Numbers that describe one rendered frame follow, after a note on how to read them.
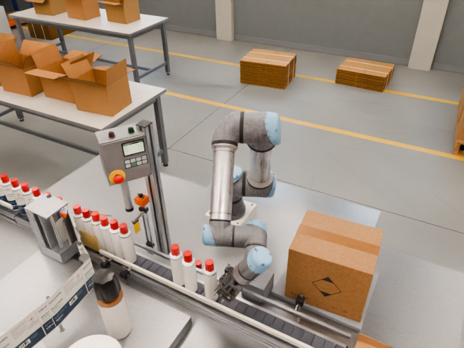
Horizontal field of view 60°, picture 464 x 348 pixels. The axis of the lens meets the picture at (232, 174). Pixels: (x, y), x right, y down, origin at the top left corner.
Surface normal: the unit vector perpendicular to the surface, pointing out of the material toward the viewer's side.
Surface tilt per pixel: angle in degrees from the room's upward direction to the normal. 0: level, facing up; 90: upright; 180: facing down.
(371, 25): 90
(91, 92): 90
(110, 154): 90
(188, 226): 0
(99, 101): 90
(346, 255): 0
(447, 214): 0
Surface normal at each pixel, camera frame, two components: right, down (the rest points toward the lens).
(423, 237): -0.02, -0.82
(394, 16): -0.47, 0.52
